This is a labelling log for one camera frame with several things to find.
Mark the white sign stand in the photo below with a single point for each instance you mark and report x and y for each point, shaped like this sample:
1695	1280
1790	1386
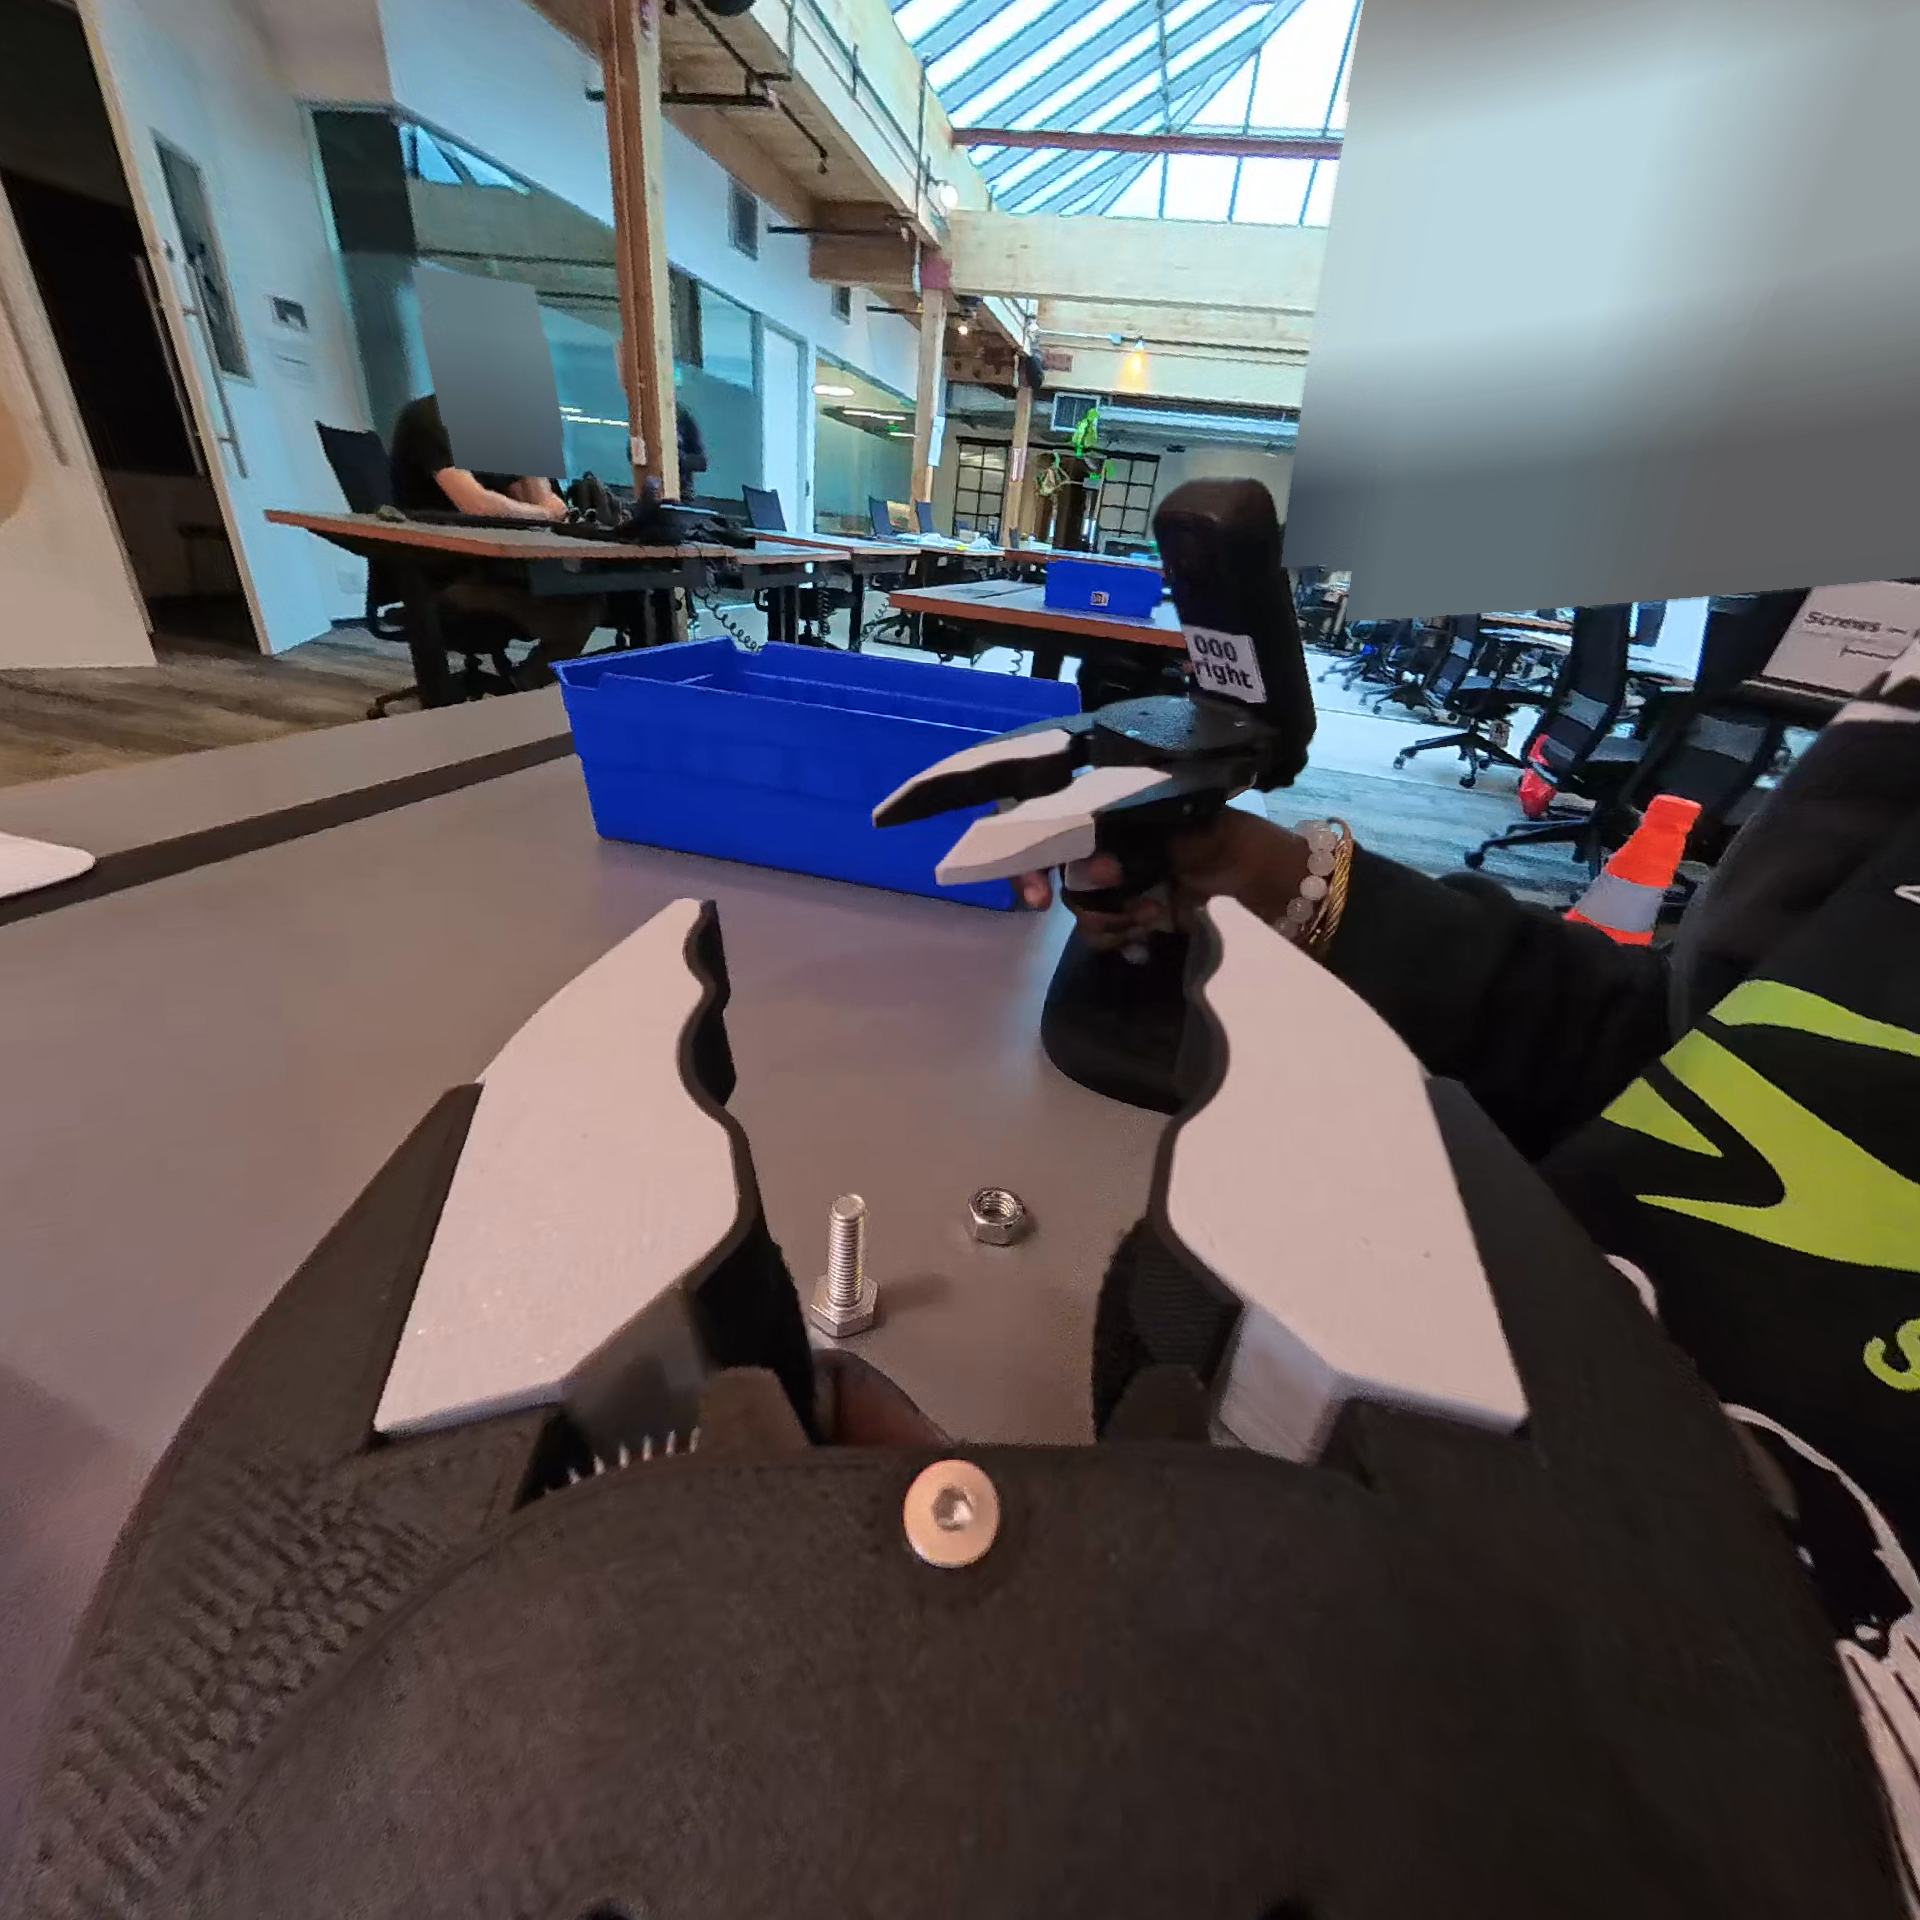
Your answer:
36	865

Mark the orange traffic cone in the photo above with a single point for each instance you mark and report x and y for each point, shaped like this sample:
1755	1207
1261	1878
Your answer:
1642	870

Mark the person's right forearm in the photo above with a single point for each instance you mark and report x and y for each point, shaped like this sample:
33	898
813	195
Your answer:
1500	990

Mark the white desk sign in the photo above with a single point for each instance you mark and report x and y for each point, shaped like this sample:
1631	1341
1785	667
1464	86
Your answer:
1847	636

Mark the silver hex bolt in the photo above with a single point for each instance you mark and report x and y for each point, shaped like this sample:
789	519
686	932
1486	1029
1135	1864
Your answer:
844	1261

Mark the black printed shirt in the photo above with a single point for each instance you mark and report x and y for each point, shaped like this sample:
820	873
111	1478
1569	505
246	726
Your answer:
1800	1261

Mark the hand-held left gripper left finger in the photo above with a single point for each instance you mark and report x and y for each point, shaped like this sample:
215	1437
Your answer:
570	1201

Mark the blue plastic bin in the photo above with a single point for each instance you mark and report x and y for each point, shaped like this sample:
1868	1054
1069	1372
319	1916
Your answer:
781	767
1105	589

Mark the wooden pillar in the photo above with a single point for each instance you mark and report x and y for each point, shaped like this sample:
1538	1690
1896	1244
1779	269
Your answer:
636	241

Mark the person's left hand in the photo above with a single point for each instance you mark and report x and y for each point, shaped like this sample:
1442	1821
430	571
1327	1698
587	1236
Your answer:
877	1404

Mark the silver hex nut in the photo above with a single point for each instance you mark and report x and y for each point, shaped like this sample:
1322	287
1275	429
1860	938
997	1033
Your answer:
1001	1216

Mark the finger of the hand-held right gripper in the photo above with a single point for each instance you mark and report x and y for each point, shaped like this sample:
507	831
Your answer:
1067	820
976	772

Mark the wooden office desk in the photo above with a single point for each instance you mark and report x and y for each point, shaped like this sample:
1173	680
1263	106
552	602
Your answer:
541	534
1006	611

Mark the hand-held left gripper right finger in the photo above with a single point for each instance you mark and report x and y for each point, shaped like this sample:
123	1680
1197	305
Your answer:
1336	1201

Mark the green plant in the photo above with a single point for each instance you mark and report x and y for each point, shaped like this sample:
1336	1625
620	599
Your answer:
1080	450

